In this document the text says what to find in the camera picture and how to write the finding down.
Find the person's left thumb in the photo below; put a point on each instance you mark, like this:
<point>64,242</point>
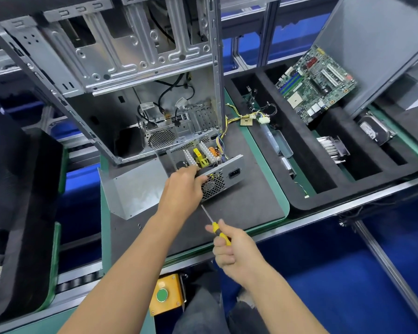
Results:
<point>201,182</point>

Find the grey case side panel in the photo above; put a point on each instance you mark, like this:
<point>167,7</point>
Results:
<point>376,41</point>

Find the person's right hand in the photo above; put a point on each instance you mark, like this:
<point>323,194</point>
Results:
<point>240,255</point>

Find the grey metal computer case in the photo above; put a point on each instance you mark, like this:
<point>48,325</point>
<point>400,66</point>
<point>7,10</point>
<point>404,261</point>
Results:
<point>101,59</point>

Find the black foam tray with panel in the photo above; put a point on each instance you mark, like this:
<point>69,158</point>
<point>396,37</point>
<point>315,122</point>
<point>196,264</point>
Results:
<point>411,111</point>

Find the grey optical drive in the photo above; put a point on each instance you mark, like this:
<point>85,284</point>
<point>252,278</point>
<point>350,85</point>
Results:
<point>278,144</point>

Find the green computer motherboard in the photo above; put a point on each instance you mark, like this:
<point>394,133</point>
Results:
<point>315,85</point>

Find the green edged black pallet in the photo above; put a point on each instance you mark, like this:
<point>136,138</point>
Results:
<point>254,194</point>

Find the person's left forearm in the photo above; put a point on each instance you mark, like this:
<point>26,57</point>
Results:
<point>129,274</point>

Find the black foam compartment tray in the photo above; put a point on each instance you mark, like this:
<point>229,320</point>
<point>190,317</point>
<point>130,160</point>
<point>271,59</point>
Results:
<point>320,170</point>

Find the grey power supply unit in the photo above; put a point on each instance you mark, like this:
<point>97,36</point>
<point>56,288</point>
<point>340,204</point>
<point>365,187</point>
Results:
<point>226,172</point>

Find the person's right forearm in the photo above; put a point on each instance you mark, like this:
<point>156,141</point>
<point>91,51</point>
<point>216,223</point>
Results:
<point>282,306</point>

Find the silver finned heatsink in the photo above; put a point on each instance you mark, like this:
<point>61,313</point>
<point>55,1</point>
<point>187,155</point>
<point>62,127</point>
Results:
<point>332,149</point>

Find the silver conveyor rail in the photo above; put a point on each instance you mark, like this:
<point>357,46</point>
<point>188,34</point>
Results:
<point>386,267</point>

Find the person's jeans legs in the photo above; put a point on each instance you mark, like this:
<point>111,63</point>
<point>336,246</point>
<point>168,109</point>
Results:
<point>209,313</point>

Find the bent grey metal cover plate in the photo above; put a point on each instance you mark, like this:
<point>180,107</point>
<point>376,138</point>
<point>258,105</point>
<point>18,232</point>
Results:
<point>136,191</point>

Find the person's left hand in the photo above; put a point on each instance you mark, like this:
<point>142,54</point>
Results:
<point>181,193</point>

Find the yellow box with green button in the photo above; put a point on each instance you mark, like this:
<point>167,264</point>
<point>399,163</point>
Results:
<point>167,295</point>

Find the person's right thumb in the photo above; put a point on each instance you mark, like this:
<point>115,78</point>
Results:
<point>227,228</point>

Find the large black foam tray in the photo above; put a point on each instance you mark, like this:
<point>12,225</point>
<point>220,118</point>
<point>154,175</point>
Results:
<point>17,205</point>

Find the silver hard disk drive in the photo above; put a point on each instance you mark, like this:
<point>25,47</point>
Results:
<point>376,130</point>

